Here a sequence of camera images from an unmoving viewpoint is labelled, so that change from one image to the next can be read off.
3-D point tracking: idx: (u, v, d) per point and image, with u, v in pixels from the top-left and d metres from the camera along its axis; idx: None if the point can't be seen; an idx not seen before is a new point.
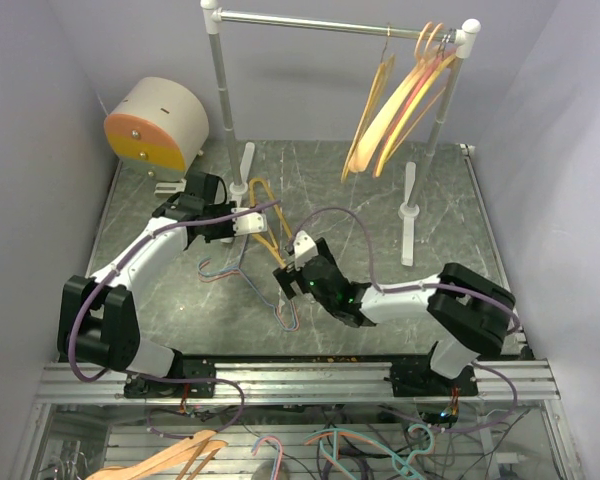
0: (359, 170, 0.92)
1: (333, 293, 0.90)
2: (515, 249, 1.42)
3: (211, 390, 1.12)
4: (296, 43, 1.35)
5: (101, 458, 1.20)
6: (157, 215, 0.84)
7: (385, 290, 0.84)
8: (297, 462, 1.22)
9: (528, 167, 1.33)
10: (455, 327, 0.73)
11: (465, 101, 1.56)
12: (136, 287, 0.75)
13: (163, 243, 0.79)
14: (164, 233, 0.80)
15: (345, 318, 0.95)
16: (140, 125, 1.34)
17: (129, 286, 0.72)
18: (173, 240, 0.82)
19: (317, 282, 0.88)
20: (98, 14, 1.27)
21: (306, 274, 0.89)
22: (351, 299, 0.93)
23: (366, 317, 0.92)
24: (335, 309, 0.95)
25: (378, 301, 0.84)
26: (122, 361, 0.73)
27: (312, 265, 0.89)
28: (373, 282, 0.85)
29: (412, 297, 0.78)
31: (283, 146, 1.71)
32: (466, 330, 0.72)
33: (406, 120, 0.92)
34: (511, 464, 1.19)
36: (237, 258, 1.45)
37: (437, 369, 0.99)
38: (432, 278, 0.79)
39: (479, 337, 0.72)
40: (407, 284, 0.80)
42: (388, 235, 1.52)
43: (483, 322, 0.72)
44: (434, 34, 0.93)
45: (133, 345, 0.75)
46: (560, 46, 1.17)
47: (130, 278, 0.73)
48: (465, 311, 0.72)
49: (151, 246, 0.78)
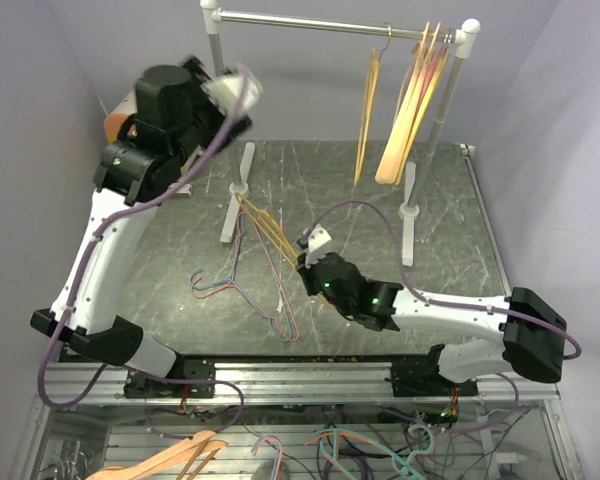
0: (385, 183, 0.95)
1: (351, 294, 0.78)
2: (515, 248, 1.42)
3: (211, 390, 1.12)
4: (295, 44, 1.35)
5: (101, 457, 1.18)
6: (100, 186, 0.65)
7: (430, 301, 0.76)
8: (297, 462, 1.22)
9: (528, 167, 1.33)
10: (521, 358, 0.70)
11: (465, 101, 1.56)
12: (103, 307, 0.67)
13: (113, 242, 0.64)
14: (111, 228, 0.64)
15: (364, 321, 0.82)
16: None
17: (90, 320, 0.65)
18: (127, 232, 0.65)
19: (332, 284, 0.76)
20: (98, 13, 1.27)
21: (320, 275, 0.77)
22: (377, 299, 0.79)
23: (389, 321, 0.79)
24: (354, 313, 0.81)
25: (419, 311, 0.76)
26: (121, 356, 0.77)
27: (326, 264, 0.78)
28: (417, 291, 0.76)
29: (472, 318, 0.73)
31: (283, 146, 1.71)
32: (532, 362, 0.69)
33: (417, 129, 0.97)
34: (511, 464, 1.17)
36: (231, 266, 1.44)
37: (447, 374, 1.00)
38: (500, 301, 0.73)
39: (543, 369, 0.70)
40: (469, 303, 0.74)
42: (388, 235, 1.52)
43: (548, 354, 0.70)
44: (436, 35, 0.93)
45: (135, 332, 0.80)
46: (561, 45, 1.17)
47: (86, 314, 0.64)
48: (536, 343, 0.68)
49: (103, 254, 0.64)
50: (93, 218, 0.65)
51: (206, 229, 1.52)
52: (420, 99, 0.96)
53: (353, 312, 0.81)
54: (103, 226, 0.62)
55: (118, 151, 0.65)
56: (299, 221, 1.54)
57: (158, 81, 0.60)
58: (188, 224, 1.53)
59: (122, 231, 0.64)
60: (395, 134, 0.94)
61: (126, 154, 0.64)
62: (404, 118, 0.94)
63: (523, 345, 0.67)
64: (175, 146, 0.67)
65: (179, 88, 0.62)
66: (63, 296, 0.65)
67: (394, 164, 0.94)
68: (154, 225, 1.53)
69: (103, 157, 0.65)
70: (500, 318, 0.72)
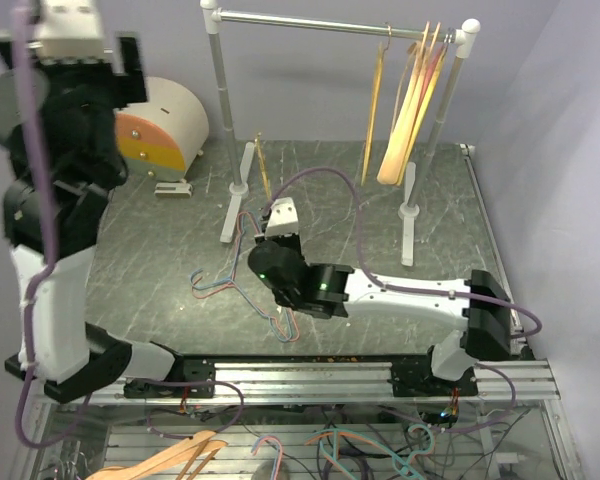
0: (387, 183, 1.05)
1: (294, 282, 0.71)
2: (515, 248, 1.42)
3: (211, 390, 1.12)
4: (295, 44, 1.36)
5: (101, 458, 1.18)
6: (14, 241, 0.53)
7: (387, 287, 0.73)
8: (297, 462, 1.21)
9: (528, 167, 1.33)
10: (481, 341, 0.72)
11: (465, 101, 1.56)
12: (69, 355, 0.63)
13: (49, 300, 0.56)
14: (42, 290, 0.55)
15: (312, 309, 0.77)
16: (141, 125, 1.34)
17: (58, 373, 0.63)
18: (63, 285, 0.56)
19: (268, 275, 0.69)
20: (98, 13, 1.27)
21: (253, 267, 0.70)
22: (325, 285, 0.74)
23: (338, 307, 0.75)
24: (298, 299, 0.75)
25: (374, 298, 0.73)
26: (109, 374, 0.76)
27: (259, 253, 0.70)
28: (373, 275, 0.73)
29: (434, 303, 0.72)
31: (284, 146, 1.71)
32: (490, 344, 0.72)
33: (417, 129, 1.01)
34: (511, 464, 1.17)
36: (231, 266, 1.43)
37: (440, 372, 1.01)
38: (460, 285, 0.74)
39: (498, 350, 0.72)
40: (430, 289, 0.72)
42: (387, 235, 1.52)
43: (503, 335, 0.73)
44: (437, 35, 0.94)
45: (124, 348, 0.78)
46: (561, 45, 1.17)
47: (50, 364, 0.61)
48: (496, 325, 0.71)
49: (42, 311, 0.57)
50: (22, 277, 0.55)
51: (206, 228, 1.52)
52: (420, 99, 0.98)
53: (296, 298, 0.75)
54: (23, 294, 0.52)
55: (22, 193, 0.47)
56: (299, 221, 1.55)
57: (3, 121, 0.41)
58: (188, 224, 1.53)
59: (54, 288, 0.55)
60: (397, 135, 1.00)
61: (27, 204, 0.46)
62: (403, 121, 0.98)
63: (487, 329, 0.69)
64: (88, 160, 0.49)
65: (55, 107, 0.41)
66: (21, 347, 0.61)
67: (395, 165, 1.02)
68: (154, 225, 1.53)
69: (5, 202, 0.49)
70: (462, 303, 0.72)
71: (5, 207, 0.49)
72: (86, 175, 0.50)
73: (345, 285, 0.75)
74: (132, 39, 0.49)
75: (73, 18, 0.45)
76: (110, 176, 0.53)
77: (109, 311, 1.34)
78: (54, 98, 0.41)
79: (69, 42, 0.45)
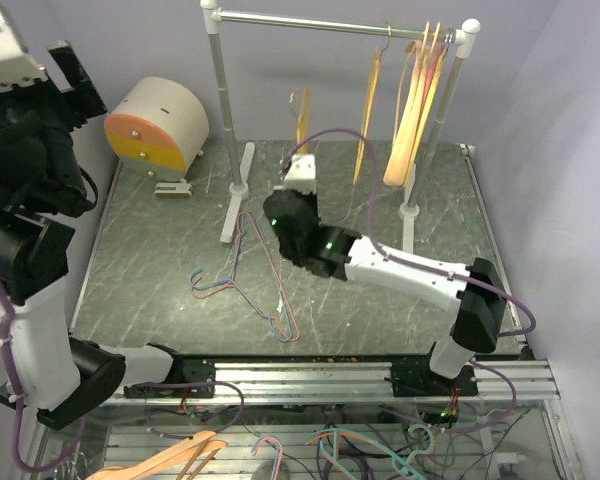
0: (393, 184, 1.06)
1: (300, 236, 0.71)
2: (515, 248, 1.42)
3: (211, 390, 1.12)
4: (295, 44, 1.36)
5: (101, 458, 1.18)
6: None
7: (389, 257, 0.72)
8: (297, 462, 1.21)
9: (528, 167, 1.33)
10: (468, 327, 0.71)
11: (465, 101, 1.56)
12: (58, 382, 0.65)
13: (26, 339, 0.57)
14: (17, 327, 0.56)
15: (313, 267, 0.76)
16: (140, 125, 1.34)
17: (48, 401, 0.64)
18: (37, 321, 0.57)
19: (279, 222, 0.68)
20: (98, 13, 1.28)
21: (266, 211, 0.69)
22: (330, 245, 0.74)
23: (338, 268, 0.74)
24: (302, 256, 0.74)
25: (375, 265, 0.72)
26: (103, 391, 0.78)
27: (275, 200, 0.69)
28: (378, 243, 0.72)
29: (431, 280, 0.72)
31: (284, 146, 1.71)
32: (477, 331, 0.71)
33: (422, 129, 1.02)
34: (511, 464, 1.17)
36: (231, 266, 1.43)
37: (434, 368, 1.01)
38: (461, 269, 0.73)
39: (484, 338, 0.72)
40: (430, 264, 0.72)
42: (387, 235, 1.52)
43: (493, 324, 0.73)
44: (437, 34, 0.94)
45: (118, 364, 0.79)
46: (561, 45, 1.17)
47: (42, 395, 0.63)
48: (487, 312, 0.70)
49: (22, 350, 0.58)
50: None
51: (207, 228, 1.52)
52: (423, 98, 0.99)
53: (300, 256, 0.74)
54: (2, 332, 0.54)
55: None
56: None
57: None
58: (188, 224, 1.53)
59: (29, 326, 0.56)
60: (403, 134, 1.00)
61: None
62: (409, 120, 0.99)
63: (476, 314, 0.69)
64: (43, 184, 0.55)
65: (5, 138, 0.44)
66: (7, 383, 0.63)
67: (402, 166, 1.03)
68: (154, 225, 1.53)
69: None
70: (459, 286, 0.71)
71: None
72: (39, 196, 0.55)
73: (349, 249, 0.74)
74: (66, 48, 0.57)
75: None
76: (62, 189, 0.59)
77: (109, 312, 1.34)
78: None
79: None
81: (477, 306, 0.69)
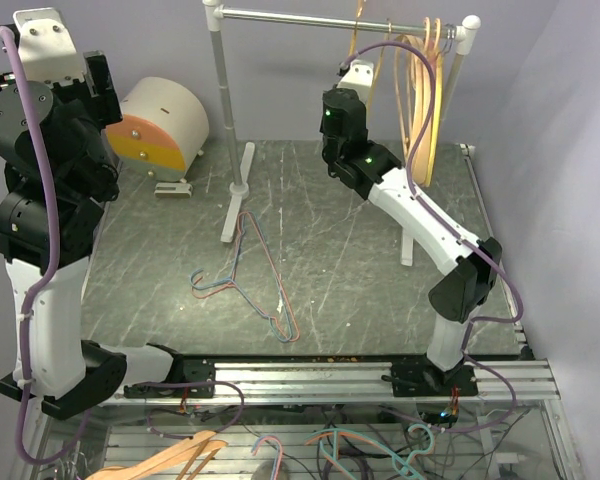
0: (421, 182, 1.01)
1: (345, 136, 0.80)
2: (515, 248, 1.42)
3: (211, 390, 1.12)
4: (296, 40, 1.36)
5: (101, 458, 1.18)
6: (9, 257, 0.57)
7: (417, 198, 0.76)
8: (297, 462, 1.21)
9: (527, 165, 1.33)
10: (449, 289, 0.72)
11: (465, 100, 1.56)
12: (67, 367, 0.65)
13: (46, 313, 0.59)
14: (40, 301, 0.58)
15: (343, 173, 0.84)
16: (140, 125, 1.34)
17: (53, 386, 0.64)
18: (58, 297, 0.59)
19: (332, 114, 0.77)
20: (99, 13, 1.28)
21: (325, 103, 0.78)
22: (369, 161, 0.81)
23: (367, 183, 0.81)
24: (339, 158, 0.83)
25: (400, 198, 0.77)
26: (106, 389, 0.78)
27: (338, 96, 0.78)
28: (412, 181, 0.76)
29: (441, 237, 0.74)
31: (284, 146, 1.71)
32: (453, 297, 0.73)
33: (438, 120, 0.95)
34: (511, 464, 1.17)
36: (231, 266, 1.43)
37: (432, 358, 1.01)
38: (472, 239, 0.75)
39: (456, 307, 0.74)
40: (447, 221, 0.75)
42: (388, 235, 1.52)
43: (470, 300, 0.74)
44: (439, 31, 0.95)
45: (120, 364, 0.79)
46: (562, 43, 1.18)
47: (50, 380, 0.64)
48: (473, 286, 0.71)
49: (41, 326, 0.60)
50: (17, 291, 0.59)
51: (207, 228, 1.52)
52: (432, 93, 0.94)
53: (338, 159, 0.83)
54: (26, 304, 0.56)
55: (17, 206, 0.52)
56: (299, 220, 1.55)
57: (12, 125, 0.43)
58: (188, 224, 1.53)
59: (52, 300, 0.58)
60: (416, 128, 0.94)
61: (23, 215, 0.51)
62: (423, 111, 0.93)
63: (466, 280, 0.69)
64: (93, 166, 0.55)
65: (63, 114, 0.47)
66: (20, 366, 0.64)
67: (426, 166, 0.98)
68: (154, 225, 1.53)
69: None
70: (462, 252, 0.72)
71: None
72: (87, 181, 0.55)
73: (385, 172, 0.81)
74: (101, 57, 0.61)
75: (57, 40, 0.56)
76: (108, 183, 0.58)
77: (109, 312, 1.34)
78: (58, 106, 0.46)
79: (49, 62, 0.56)
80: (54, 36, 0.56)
81: (471, 275, 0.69)
